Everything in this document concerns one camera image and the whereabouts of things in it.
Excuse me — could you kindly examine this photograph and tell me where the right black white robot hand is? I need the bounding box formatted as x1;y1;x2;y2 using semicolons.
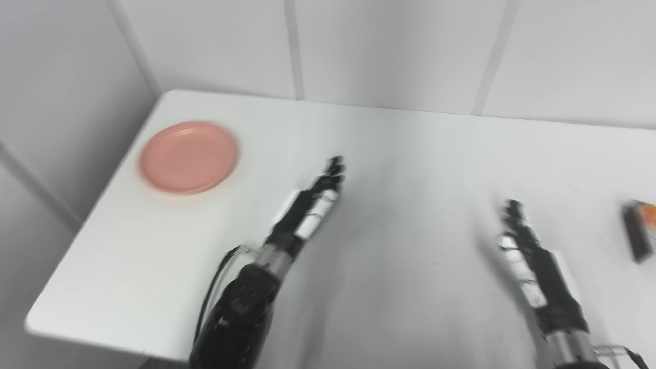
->
495;199;590;336

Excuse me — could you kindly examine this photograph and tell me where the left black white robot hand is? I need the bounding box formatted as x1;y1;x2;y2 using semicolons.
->
264;155;346;257

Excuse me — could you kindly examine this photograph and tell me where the cake slice with fruit topping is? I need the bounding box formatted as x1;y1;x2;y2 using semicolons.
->
622;200;656;264

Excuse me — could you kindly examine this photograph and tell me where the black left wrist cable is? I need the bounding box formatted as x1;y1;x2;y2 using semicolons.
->
194;245;259;349

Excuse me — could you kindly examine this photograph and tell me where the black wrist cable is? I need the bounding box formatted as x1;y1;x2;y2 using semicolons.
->
194;245;259;349
594;345;651;369

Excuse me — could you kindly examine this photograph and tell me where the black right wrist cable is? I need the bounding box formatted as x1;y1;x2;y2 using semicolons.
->
594;345;651;369

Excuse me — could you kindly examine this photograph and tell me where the pink round plate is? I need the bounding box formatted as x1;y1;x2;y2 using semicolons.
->
138;120;240;195

